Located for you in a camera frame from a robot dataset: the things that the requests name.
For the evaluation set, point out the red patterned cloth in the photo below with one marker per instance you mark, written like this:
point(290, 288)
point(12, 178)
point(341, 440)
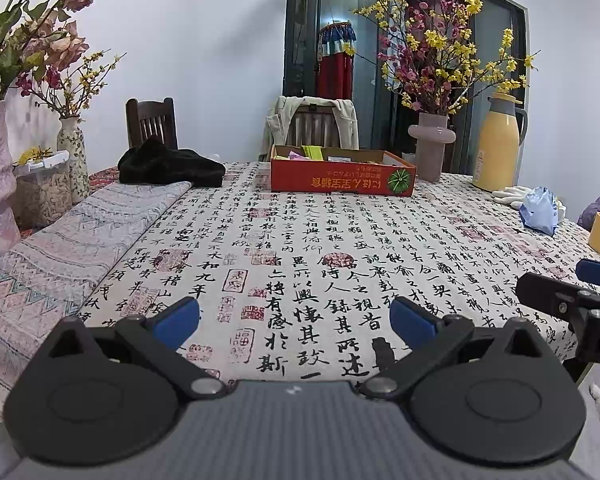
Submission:
point(102, 180)

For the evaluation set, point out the dark wooden chair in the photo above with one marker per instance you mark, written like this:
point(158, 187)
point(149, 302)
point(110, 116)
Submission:
point(150, 122)

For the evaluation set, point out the yellow thermos jug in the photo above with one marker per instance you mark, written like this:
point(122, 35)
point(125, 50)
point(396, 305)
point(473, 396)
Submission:
point(497, 150)

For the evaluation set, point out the dark framed glass door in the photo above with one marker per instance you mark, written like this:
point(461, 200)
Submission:
point(370, 35)

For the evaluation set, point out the black garment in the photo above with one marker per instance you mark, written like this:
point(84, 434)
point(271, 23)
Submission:
point(170, 167)

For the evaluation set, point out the chair with beige jacket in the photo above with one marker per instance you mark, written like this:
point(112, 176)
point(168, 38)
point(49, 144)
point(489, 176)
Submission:
point(347, 125)

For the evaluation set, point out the white cotton glove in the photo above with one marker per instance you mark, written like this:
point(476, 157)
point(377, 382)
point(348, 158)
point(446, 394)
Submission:
point(512, 195)

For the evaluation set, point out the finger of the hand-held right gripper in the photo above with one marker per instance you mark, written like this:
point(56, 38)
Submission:
point(597, 274)
point(540, 290)

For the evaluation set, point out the striped patterned cloth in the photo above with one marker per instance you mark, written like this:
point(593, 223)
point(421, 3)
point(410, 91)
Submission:
point(55, 260)

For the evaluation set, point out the green snack packet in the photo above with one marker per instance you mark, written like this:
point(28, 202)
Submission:
point(311, 152)

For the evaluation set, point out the blue plastic bag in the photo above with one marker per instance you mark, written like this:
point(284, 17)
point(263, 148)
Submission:
point(537, 210)

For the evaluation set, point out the pink ceramic vase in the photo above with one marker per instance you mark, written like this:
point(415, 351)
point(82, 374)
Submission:
point(432, 150)

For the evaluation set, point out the wooden chair with slats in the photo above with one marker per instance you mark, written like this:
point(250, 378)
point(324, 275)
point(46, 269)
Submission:
point(312, 130)

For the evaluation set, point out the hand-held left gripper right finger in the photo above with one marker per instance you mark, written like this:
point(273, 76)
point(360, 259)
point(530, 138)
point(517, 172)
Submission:
point(412, 322)

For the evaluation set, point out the orange cardboard box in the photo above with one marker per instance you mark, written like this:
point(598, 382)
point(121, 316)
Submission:
point(330, 180)

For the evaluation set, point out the floral patterned vase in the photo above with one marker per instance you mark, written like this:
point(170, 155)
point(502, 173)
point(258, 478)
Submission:
point(73, 160)

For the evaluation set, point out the red blue hanging decoration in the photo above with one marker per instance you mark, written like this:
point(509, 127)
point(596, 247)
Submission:
point(335, 70)

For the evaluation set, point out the clear plastic lidded container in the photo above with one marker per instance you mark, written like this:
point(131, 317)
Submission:
point(42, 195)

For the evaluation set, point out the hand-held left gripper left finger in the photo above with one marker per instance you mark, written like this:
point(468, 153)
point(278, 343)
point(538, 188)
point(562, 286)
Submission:
point(177, 320)

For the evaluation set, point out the yellow blossom branches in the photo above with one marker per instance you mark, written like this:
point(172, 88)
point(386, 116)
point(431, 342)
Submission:
point(87, 77)

